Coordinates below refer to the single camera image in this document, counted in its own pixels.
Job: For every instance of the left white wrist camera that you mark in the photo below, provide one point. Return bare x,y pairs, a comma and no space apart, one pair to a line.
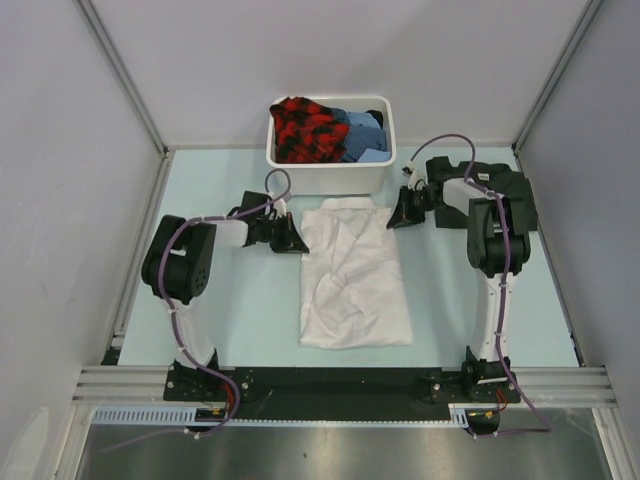
278,209

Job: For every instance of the red black plaid shirt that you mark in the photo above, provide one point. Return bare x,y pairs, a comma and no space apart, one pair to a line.
307,132

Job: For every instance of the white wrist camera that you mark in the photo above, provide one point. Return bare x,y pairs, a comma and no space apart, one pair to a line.
278,209
416,179

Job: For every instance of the white long sleeve shirt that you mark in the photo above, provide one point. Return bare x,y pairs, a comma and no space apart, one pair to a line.
352,289

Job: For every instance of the aluminium front rail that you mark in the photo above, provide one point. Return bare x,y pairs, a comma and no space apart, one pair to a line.
546,387

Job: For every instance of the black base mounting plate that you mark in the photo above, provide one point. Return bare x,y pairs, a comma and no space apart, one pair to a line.
335,394

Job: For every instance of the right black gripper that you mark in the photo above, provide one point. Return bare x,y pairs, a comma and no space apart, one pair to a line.
404,214

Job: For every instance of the aluminium corner post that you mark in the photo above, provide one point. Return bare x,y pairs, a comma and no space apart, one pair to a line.
574,41
111,54

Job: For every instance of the blue patterned shirt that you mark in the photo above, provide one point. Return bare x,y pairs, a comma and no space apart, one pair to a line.
366,141

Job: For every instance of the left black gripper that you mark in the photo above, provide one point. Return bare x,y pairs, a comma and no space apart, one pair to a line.
290,241

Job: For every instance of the right aluminium corner post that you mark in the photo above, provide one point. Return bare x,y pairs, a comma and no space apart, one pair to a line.
574,41

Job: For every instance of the folded black striped shirt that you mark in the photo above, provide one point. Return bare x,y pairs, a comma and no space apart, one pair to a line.
498,177

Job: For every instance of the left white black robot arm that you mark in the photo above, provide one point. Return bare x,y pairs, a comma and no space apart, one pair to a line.
178,265

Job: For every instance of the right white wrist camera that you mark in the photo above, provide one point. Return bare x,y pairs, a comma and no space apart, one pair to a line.
416,179

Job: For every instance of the white slotted cable duct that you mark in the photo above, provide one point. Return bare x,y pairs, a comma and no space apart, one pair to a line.
188,417

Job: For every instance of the left aluminium corner post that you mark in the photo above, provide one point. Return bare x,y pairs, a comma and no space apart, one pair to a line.
111,54

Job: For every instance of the white plastic bin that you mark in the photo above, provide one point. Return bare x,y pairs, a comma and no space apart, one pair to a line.
340,178

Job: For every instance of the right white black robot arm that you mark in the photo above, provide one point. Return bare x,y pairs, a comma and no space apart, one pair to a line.
492,203

